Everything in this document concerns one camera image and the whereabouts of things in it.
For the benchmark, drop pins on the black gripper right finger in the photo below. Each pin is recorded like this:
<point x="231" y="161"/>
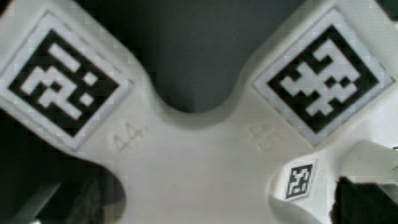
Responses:
<point x="363" y="205"/>

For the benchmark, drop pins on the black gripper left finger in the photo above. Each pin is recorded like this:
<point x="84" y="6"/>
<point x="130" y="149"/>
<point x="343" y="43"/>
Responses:
<point x="57" y="196"/>

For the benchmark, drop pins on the white cross-shaped table base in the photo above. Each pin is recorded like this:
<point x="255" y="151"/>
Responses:
<point x="196" y="160"/>

